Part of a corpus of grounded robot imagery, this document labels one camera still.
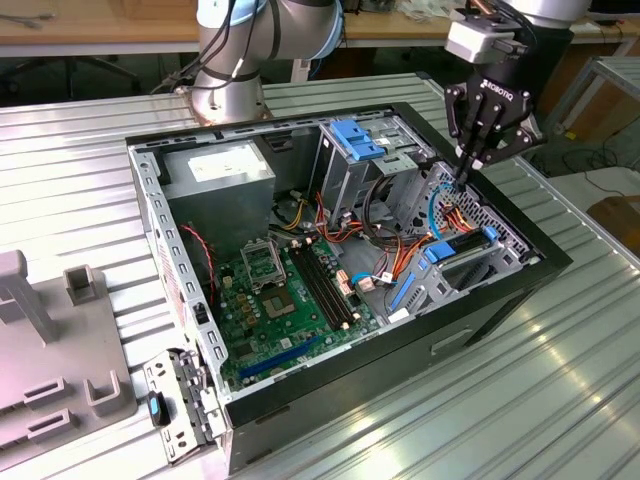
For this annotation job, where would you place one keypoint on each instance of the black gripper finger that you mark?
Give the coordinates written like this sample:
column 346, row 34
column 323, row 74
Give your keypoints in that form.
column 462, row 120
column 520, row 142

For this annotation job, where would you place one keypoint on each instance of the hard disk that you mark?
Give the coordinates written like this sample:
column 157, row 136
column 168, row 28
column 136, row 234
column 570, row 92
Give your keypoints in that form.
column 439, row 251

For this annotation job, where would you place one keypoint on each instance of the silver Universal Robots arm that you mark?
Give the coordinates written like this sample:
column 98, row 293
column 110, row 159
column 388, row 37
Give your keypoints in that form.
column 230, row 90

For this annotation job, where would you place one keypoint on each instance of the silver disk bay cage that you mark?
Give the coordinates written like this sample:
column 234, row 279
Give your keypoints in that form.
column 430, row 292

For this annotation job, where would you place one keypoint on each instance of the blue plastic drive latch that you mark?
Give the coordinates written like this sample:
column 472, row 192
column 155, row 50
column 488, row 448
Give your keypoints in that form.
column 347, row 131
column 367, row 150

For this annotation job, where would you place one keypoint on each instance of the brown cardboard box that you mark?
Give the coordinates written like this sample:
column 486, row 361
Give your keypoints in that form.
column 620, row 225

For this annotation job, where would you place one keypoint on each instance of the silver optical drive cage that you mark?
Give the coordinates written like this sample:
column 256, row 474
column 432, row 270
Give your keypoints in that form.
column 345, row 185

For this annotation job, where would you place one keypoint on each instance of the black RAM slot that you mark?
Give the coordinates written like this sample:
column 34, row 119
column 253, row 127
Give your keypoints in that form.
column 330, row 281
column 316, row 287

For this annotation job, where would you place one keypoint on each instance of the CPU socket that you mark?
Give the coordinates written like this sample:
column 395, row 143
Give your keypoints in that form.
column 277, row 302

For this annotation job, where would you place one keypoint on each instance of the grey power supply unit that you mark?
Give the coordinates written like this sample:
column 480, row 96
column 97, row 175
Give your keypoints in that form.
column 215, row 210

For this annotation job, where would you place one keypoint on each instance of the green motherboard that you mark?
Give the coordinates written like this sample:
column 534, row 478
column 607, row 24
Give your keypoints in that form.
column 300, row 345

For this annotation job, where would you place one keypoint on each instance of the blue expansion slot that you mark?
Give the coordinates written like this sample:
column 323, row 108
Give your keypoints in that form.
column 280, row 357

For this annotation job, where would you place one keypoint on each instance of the black open PC case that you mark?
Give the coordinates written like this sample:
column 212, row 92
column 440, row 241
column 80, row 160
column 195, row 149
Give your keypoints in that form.
column 350, row 400

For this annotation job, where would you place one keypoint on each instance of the silver expansion card retainer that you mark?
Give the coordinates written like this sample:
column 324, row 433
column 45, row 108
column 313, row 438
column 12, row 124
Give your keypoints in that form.
column 157, row 371

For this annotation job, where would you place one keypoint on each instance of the long wooden desk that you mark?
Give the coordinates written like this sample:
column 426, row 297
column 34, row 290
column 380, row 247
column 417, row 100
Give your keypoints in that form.
column 75, row 30

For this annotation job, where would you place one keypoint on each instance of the blue black latch tab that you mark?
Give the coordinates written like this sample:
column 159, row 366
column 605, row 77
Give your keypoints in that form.
column 154, row 407

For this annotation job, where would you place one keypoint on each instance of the grey parts rack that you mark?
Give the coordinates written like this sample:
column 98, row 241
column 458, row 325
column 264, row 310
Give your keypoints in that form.
column 60, row 350

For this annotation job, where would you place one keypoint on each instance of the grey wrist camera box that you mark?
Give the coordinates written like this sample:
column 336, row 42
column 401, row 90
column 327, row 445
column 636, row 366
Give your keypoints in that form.
column 475, row 42

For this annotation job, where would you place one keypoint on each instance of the aluminium frame stand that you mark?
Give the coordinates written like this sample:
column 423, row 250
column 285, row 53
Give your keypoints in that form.
column 620, row 63

